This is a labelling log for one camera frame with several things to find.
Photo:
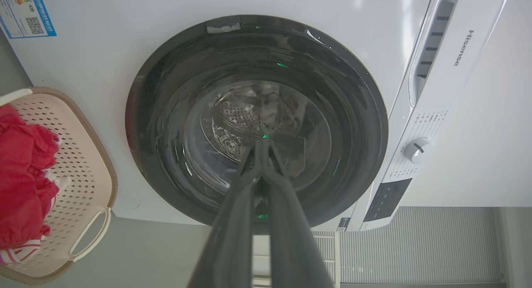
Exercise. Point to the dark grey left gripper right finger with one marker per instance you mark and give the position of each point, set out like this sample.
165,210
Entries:
291,238

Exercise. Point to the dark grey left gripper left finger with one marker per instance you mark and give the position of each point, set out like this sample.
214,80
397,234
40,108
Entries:
232,234

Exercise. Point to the beige perforated laundry basket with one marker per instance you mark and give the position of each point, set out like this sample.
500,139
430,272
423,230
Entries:
83,167

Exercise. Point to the black washing machine display panel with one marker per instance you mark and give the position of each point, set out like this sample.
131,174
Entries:
386,200

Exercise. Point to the round dark washing machine door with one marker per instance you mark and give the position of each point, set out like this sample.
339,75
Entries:
199,113

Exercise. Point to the white washing machine dial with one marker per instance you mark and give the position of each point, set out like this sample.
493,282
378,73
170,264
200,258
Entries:
417,149

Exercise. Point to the white Hisense washing machine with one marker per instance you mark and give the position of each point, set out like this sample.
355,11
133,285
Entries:
104,126

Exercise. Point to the red white striped cloth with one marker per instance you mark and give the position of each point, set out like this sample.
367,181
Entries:
20,253

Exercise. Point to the red garment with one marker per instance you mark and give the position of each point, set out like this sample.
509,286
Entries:
20,176

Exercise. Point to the blue energy label sticker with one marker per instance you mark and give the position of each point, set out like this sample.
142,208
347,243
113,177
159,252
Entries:
25,14

